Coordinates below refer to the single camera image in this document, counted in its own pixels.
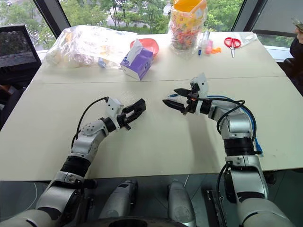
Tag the large clear plastic bag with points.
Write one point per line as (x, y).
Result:
(87, 45)

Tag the black mesh office chair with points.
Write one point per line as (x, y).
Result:
(16, 49)

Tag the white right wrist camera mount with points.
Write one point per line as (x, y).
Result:
(203, 84)

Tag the small blue capped bottle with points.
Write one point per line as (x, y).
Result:
(102, 63)

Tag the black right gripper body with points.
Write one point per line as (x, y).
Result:
(191, 100)

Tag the pink plastic bowl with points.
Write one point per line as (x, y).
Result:
(150, 45)

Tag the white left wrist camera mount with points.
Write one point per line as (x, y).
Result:
(114, 106)

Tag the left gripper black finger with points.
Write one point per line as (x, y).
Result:
(135, 117)
(131, 106)

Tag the small clear plastic bag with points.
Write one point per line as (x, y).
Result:
(247, 37)

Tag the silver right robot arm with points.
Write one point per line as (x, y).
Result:
(239, 123)

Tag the black window frame pillar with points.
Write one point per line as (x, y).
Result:
(52, 15)
(245, 14)

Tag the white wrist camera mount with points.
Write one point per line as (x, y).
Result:
(203, 84)
(114, 106)

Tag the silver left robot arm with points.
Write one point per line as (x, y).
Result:
(88, 139)

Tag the clear bag of colourful toys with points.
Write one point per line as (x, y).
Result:
(187, 28)

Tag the blue pen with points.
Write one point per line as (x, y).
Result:
(200, 48)

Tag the silver rounded robot leg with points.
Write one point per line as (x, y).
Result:
(120, 201)
(181, 203)

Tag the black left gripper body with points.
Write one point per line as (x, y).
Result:
(122, 119)

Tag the pink small bottle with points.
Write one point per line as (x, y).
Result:
(209, 47)

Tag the purple tissue box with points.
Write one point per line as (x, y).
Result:
(138, 63)

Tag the person in dark clothing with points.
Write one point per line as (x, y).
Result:
(296, 61)

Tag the small orange plastic piece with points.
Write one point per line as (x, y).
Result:
(216, 50)

